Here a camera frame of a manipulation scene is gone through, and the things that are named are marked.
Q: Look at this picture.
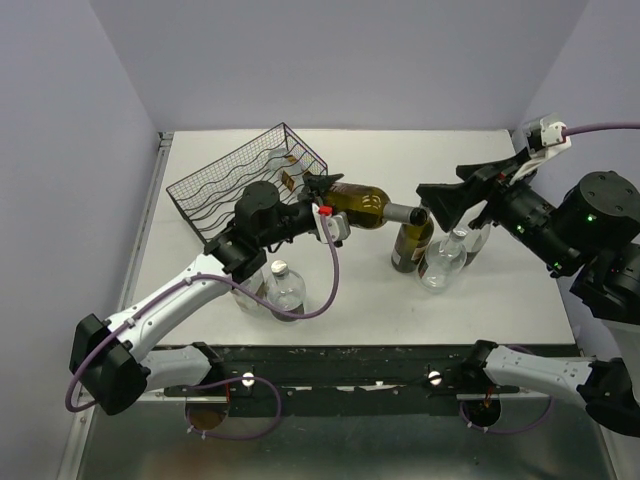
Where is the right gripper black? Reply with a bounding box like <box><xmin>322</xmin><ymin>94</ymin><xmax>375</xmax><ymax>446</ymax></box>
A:
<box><xmin>413</xmin><ymin>145</ymin><xmax>578</xmax><ymax>271</ymax></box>

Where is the olive green wine bottle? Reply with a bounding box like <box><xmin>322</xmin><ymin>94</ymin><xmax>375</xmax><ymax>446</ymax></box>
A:
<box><xmin>323</xmin><ymin>182</ymin><xmax>428</xmax><ymax>230</ymax></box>

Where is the clear square bottle black label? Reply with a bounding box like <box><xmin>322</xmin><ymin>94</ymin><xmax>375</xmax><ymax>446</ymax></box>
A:
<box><xmin>267</xmin><ymin>148</ymin><xmax>310</xmax><ymax>194</ymax></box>

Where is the black wire wine rack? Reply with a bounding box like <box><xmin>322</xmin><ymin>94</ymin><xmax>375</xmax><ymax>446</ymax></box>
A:
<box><xmin>167</xmin><ymin>123</ymin><xmax>328</xmax><ymax>243</ymax></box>

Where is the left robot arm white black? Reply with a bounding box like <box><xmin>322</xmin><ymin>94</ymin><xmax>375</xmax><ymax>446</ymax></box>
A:
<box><xmin>65</xmin><ymin>175</ymin><xmax>348</xmax><ymax>415</ymax></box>

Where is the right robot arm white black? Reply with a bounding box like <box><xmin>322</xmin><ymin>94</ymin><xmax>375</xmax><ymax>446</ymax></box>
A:
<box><xmin>416</xmin><ymin>151</ymin><xmax>639</xmax><ymax>437</ymax></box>

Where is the tall clear frosted bottle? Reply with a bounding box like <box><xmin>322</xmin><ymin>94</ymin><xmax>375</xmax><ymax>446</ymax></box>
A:
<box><xmin>463</xmin><ymin>223</ymin><xmax>491</xmax><ymax>267</ymax></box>

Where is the green open wine bottle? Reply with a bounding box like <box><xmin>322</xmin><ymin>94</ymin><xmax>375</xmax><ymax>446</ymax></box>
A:
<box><xmin>391</xmin><ymin>218</ymin><xmax>434</xmax><ymax>273</ymax></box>

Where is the round clear flask bottle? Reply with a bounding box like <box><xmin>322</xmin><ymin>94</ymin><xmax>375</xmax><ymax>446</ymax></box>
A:
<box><xmin>417</xmin><ymin>229</ymin><xmax>467</xmax><ymax>293</ymax></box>

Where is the round clear bottle silver cap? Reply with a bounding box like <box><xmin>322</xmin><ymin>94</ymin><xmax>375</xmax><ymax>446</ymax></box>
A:
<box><xmin>267</xmin><ymin>260</ymin><xmax>306</xmax><ymax>322</ymax></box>

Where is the square clear bottle dark cap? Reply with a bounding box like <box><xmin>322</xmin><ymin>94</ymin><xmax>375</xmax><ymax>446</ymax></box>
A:
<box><xmin>232</xmin><ymin>269</ymin><xmax>269</xmax><ymax>319</ymax></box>

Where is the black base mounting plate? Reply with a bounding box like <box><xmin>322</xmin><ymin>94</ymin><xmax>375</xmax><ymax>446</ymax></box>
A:
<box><xmin>149</xmin><ymin>342</ymin><xmax>586</xmax><ymax>419</ymax></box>

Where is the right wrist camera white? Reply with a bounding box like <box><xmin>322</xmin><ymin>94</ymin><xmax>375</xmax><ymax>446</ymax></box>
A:
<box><xmin>511</xmin><ymin>114</ymin><xmax>572</xmax><ymax>178</ymax></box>

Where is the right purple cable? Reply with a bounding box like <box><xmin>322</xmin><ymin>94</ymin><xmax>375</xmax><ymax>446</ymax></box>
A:
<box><xmin>562</xmin><ymin>119</ymin><xmax>640</xmax><ymax>137</ymax></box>

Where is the purple cable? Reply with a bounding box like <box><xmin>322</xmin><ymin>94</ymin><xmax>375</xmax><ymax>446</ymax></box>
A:
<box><xmin>64</xmin><ymin>219</ymin><xmax>344</xmax><ymax>412</ymax></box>
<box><xmin>562</xmin><ymin>119</ymin><xmax>640</xmax><ymax>137</ymax></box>

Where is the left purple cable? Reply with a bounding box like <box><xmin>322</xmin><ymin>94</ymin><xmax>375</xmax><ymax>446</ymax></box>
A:
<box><xmin>64</xmin><ymin>219</ymin><xmax>344</xmax><ymax>412</ymax></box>

